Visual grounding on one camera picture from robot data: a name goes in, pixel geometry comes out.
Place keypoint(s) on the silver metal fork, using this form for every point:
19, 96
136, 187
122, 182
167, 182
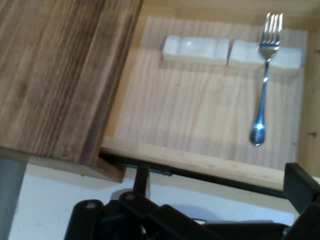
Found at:
263, 100

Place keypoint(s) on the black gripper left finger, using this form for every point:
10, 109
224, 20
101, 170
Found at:
87, 220

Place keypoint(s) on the white ceramic cutlery rest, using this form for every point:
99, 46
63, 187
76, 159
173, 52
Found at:
195, 50
245, 56

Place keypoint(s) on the dark brown wooden cabinet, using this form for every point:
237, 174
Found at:
50, 75

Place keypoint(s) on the light wooden drawer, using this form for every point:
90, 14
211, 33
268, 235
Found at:
187, 112

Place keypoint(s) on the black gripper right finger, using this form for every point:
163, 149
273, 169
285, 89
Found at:
307, 195

